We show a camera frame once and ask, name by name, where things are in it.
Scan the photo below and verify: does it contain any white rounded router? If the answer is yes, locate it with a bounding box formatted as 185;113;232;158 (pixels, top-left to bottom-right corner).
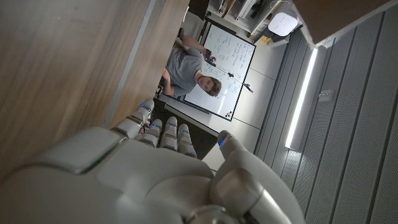
267;11;299;37

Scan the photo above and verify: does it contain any ceiling light strip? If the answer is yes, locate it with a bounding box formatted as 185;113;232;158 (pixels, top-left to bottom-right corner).
285;47;319;149

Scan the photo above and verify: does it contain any whiteboard with black frame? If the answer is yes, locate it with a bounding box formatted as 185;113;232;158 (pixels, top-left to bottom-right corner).
182;23;257;122

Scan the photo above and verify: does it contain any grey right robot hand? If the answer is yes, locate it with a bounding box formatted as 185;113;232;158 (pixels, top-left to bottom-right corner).
0;98;307;224

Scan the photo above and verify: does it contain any thin long stick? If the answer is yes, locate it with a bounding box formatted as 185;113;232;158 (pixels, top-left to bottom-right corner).
205;58;254;93

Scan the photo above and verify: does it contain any seated person grey t-shirt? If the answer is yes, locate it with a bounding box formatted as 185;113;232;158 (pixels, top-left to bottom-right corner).
161;34;223;98

